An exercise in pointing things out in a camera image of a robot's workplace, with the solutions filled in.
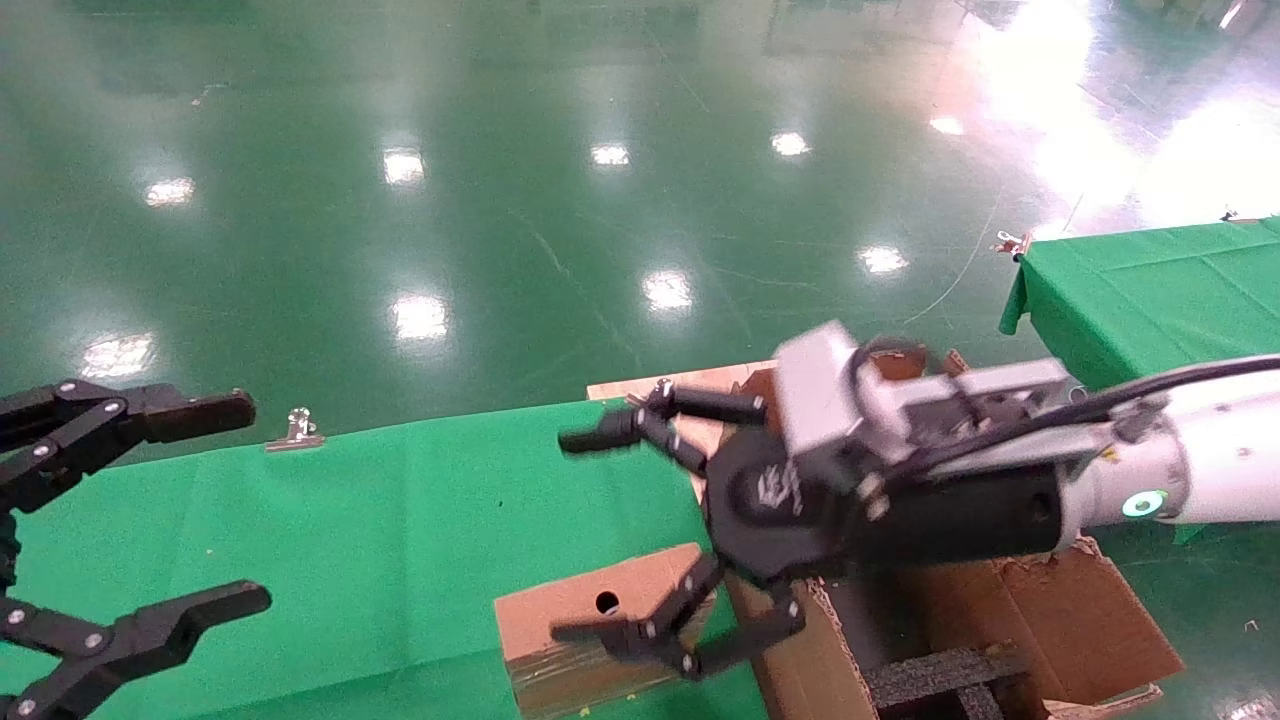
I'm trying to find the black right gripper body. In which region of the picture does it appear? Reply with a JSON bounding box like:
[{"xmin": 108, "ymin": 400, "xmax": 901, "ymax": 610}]
[{"xmin": 705, "ymin": 425, "xmax": 1067, "ymax": 587}]

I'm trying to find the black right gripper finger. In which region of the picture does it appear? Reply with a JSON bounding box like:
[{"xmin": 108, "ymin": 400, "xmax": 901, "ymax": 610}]
[
  {"xmin": 550, "ymin": 555, "xmax": 809, "ymax": 681},
  {"xmin": 557, "ymin": 380, "xmax": 769, "ymax": 477}
]

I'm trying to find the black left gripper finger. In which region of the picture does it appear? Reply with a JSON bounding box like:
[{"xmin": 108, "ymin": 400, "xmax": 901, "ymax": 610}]
[
  {"xmin": 0, "ymin": 580, "xmax": 273, "ymax": 720},
  {"xmin": 0, "ymin": 379, "xmax": 258, "ymax": 517}
]

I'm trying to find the small cardboard box with hole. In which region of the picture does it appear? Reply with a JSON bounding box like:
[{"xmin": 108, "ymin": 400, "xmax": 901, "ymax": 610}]
[{"xmin": 493, "ymin": 543, "xmax": 737, "ymax": 719}]

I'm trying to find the large open cardboard carton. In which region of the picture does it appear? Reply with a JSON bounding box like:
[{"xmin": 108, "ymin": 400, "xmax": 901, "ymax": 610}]
[{"xmin": 690, "ymin": 345, "xmax": 1187, "ymax": 720}]

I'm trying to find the black foam insert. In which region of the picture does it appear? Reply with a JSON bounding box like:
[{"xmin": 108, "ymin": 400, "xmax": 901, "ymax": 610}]
[{"xmin": 864, "ymin": 644, "xmax": 1032, "ymax": 720}]

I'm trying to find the large green tablecloth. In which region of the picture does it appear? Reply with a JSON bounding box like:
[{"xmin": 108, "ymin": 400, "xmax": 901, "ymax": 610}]
[{"xmin": 0, "ymin": 398, "xmax": 771, "ymax": 720}]

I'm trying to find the green cloth side table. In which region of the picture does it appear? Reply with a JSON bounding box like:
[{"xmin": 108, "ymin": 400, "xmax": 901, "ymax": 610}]
[{"xmin": 998, "ymin": 217, "xmax": 1280, "ymax": 547}]

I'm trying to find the silver camera mount bracket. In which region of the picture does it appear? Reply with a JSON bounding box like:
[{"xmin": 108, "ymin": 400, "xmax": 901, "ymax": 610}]
[{"xmin": 880, "ymin": 358, "xmax": 1123, "ymax": 473}]

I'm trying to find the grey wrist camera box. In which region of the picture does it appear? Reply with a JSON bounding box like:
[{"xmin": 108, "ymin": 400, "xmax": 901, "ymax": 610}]
[{"xmin": 774, "ymin": 321, "xmax": 906, "ymax": 467}]

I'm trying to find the black camera cable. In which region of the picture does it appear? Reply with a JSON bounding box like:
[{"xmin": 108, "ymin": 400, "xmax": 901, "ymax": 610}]
[{"xmin": 850, "ymin": 338, "xmax": 1280, "ymax": 491}]

